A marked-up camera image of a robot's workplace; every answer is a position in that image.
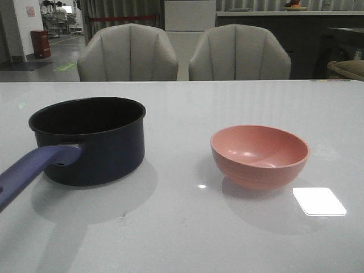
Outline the dark counter with white top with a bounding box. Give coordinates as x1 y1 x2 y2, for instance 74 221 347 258
216 11 363 79

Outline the left beige upholstered chair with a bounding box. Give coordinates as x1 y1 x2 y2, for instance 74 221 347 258
77 23 179 82

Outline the grey pleated curtain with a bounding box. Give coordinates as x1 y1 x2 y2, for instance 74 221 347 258
76 0 164 40

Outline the tan cushion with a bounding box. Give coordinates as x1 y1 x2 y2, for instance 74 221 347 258
327 60 364 81

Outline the red trash bin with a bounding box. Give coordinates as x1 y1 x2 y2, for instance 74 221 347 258
30 30 51 59

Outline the right beige upholstered chair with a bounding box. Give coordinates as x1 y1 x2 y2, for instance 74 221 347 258
188 24 291 81

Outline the white cabinet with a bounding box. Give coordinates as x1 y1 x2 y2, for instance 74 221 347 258
164 1 216 81

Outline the beige upholstered chair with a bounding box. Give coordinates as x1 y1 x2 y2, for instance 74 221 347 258
188 24 291 81
77 23 179 82

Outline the red barrier belt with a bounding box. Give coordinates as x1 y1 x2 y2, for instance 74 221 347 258
88 14 159 22

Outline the pink plastic bowl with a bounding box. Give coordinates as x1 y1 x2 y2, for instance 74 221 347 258
210 125 309 190

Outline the dark blue saucepan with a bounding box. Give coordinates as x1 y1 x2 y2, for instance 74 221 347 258
1 97 146 209

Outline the fruit plate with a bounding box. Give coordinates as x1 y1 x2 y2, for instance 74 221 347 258
284 0 307 11

